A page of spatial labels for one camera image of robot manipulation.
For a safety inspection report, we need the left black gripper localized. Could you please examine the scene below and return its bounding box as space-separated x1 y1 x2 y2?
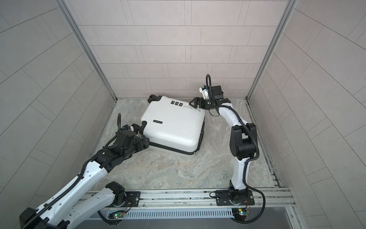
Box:
121 135 152 160

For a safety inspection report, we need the black and white suitcase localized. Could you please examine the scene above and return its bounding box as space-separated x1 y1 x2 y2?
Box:
141 94 205 156

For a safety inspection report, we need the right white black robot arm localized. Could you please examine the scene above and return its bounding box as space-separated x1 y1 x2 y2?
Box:
189 74 266 224

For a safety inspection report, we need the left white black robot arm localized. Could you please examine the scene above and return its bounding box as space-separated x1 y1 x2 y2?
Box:
19 115 149 229

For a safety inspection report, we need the left green circuit board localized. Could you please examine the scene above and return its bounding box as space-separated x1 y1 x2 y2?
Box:
108 211 125 219

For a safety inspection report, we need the green circuit board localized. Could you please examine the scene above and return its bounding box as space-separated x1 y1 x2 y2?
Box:
108 211 125 219
232 208 251 222

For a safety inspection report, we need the right green circuit board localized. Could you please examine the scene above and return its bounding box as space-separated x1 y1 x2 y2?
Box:
232 208 251 222

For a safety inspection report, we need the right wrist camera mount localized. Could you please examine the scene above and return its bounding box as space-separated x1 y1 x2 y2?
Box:
199 85 211 100

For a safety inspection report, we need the left black base cable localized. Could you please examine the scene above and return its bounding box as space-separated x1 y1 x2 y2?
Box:
97 200 132 227

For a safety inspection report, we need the aluminium mounting rail frame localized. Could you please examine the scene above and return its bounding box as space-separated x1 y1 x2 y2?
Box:
77 188 302 229

